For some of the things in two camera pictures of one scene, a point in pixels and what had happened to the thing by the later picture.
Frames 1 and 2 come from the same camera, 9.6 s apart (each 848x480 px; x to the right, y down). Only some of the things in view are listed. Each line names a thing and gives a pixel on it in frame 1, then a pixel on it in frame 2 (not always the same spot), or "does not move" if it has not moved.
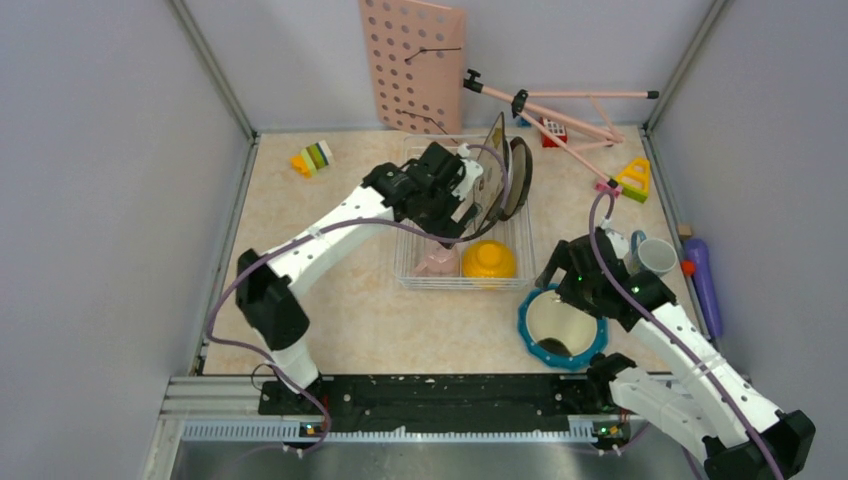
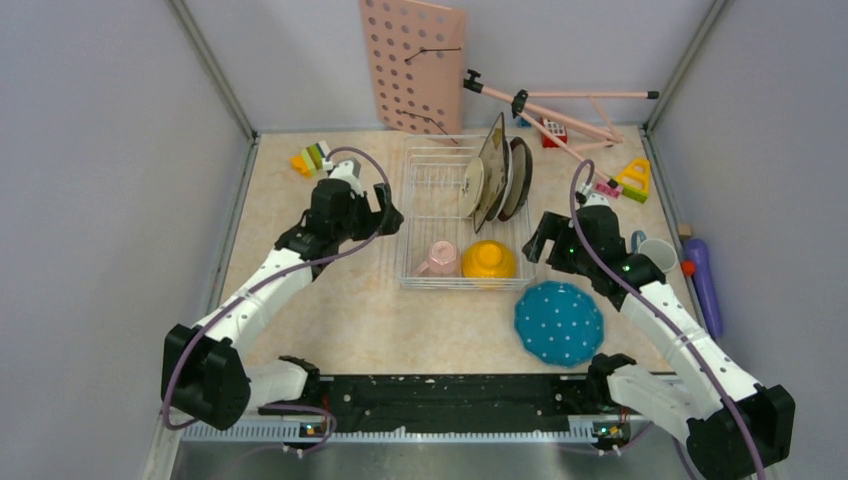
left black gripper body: x=442 y=207 → x=361 y=221
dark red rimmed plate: x=519 y=179 does not move
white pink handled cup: x=440 y=261 does not move
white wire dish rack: x=501 y=258 does not move
